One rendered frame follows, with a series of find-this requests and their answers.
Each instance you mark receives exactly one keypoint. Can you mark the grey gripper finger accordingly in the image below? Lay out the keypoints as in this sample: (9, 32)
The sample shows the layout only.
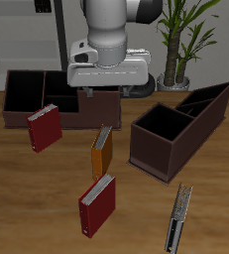
(89, 92)
(127, 90)

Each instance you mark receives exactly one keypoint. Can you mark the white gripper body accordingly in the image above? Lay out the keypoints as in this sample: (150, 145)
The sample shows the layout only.
(109, 75)

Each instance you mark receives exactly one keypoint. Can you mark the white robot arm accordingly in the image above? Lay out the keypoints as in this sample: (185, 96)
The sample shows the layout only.
(106, 29)

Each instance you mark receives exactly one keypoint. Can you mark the dark brown desk caddy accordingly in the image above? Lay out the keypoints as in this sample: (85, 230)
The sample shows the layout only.
(96, 112)
(172, 150)

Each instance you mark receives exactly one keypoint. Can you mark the red book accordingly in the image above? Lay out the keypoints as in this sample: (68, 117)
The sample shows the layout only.
(99, 206)
(46, 130)

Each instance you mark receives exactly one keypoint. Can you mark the orange book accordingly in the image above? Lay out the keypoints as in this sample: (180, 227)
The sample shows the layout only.
(103, 155)

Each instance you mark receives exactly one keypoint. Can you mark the grey and black book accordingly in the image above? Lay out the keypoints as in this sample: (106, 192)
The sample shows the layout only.
(178, 225)

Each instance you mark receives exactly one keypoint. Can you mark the green pot plant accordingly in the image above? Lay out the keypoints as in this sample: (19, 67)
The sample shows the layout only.
(172, 56)

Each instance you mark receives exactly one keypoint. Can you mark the dark vertical post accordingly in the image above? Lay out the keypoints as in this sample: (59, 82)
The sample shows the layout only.
(60, 33)

